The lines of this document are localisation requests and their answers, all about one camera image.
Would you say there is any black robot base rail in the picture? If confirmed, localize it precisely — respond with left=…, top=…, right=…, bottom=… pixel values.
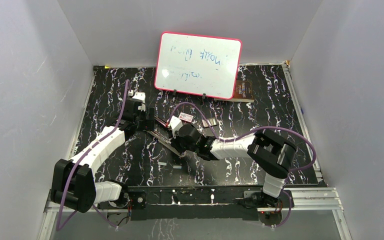
left=99, top=185, right=294, bottom=222

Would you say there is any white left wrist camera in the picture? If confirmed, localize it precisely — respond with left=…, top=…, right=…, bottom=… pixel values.
left=131, top=92, right=146, bottom=112

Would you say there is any cardboard staple box tray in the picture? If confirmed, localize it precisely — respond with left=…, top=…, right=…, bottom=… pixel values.
left=202, top=117, right=219, bottom=128

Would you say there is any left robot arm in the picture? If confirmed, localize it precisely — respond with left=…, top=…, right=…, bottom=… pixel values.
left=50, top=92, right=155, bottom=213

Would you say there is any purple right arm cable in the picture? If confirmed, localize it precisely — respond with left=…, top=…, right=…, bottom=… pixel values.
left=167, top=101, right=317, bottom=229

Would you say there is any red white staple box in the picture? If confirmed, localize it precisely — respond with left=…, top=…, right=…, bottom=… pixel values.
left=178, top=112, right=194, bottom=123

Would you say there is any brown Three Days book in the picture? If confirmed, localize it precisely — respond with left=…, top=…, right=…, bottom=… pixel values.
left=231, top=80, right=255, bottom=103

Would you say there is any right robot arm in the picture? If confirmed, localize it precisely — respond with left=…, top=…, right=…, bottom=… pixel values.
left=171, top=124, right=297, bottom=207

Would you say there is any pink framed whiteboard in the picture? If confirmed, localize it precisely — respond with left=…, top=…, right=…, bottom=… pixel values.
left=154, top=31, right=243, bottom=100

